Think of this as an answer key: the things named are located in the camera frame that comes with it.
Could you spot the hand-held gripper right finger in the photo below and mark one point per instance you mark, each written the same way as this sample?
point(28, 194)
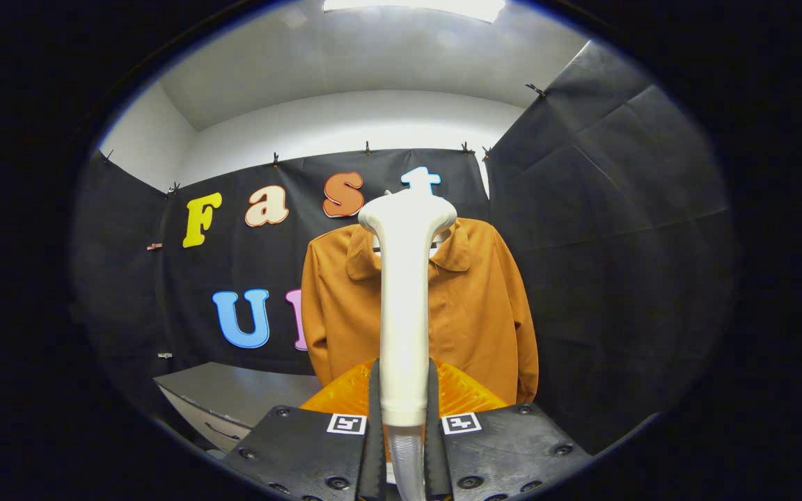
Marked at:
point(436, 459)

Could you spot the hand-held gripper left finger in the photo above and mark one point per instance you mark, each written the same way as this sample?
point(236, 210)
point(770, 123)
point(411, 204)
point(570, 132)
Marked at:
point(372, 459)

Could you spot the white garment steamer head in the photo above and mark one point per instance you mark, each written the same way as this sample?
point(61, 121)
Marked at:
point(404, 313)

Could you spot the orange button-up shirt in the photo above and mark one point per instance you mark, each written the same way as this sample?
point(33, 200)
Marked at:
point(477, 313)

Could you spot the grey cabinet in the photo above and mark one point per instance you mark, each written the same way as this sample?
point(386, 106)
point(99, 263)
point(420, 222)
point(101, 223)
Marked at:
point(234, 393)

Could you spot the white mannequin torso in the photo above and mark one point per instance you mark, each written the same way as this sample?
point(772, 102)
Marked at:
point(436, 243)

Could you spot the black backdrop cloth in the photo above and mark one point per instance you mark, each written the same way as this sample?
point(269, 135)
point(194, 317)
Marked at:
point(617, 243)

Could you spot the row of black clips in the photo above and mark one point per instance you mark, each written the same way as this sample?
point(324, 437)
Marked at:
point(367, 149)

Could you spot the long ceiling light panel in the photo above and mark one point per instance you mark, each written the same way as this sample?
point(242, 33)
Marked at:
point(415, 7)

